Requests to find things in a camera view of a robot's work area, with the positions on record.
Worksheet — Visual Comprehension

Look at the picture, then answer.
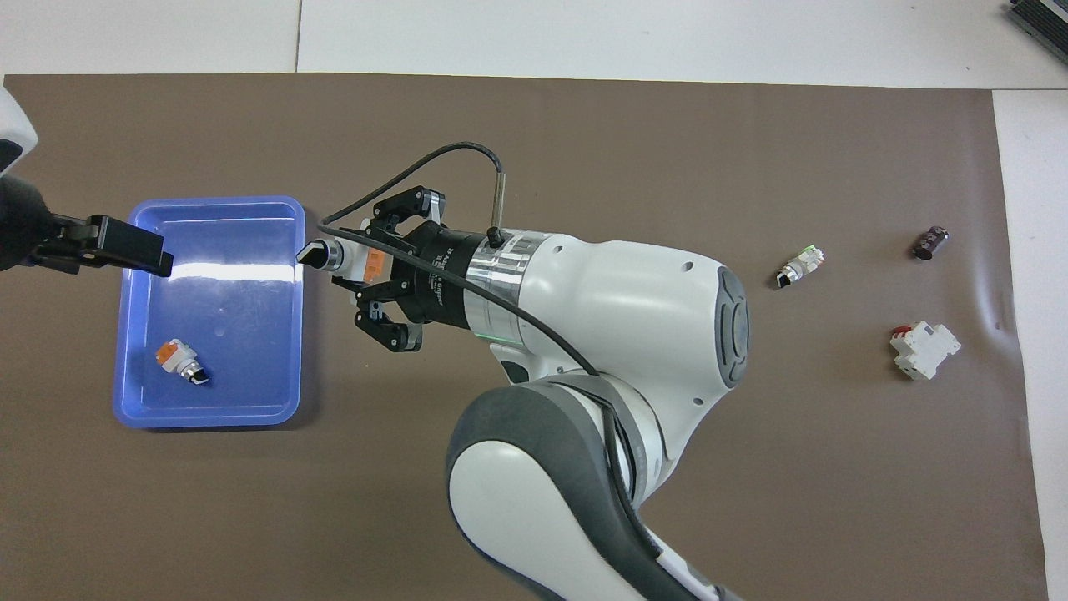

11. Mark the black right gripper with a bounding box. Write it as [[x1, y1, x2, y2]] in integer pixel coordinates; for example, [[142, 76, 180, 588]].
[[332, 187, 486, 353]]

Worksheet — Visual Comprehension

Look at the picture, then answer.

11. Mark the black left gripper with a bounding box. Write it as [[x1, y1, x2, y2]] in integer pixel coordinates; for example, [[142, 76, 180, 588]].
[[0, 175, 174, 279]]

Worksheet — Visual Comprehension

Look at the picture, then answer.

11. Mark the selector switch orange green block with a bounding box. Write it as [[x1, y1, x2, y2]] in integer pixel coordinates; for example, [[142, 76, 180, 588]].
[[297, 236, 389, 283]]

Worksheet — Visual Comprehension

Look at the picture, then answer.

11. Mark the blue plastic tray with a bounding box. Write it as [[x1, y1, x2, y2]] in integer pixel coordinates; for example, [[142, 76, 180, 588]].
[[113, 195, 306, 430]]

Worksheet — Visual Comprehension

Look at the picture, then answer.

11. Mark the brown paper table mat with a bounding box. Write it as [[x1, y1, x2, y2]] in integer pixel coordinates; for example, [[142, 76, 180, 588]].
[[0, 73, 1050, 601]]

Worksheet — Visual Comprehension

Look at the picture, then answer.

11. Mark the white circuit breaker red lever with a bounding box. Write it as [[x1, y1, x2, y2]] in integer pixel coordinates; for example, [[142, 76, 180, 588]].
[[889, 321, 962, 381]]

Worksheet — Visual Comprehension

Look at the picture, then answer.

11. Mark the dark cylindrical capacitor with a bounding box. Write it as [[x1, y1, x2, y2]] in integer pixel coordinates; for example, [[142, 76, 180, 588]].
[[911, 225, 950, 261]]

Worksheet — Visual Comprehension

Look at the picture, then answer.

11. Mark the black finned power unit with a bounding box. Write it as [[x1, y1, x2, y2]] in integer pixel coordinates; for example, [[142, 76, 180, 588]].
[[1004, 0, 1068, 44]]

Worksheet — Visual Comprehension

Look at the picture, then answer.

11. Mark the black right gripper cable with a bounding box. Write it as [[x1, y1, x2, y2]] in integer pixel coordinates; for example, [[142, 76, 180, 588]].
[[315, 142, 647, 502]]

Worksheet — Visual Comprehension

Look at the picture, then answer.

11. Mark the orange-backed selector switch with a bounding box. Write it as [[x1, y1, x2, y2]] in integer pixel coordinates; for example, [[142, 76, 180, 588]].
[[155, 338, 210, 386]]

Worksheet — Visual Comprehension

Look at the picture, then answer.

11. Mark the green-backed selector switch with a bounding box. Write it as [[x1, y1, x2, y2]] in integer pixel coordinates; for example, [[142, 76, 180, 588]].
[[773, 244, 827, 291]]

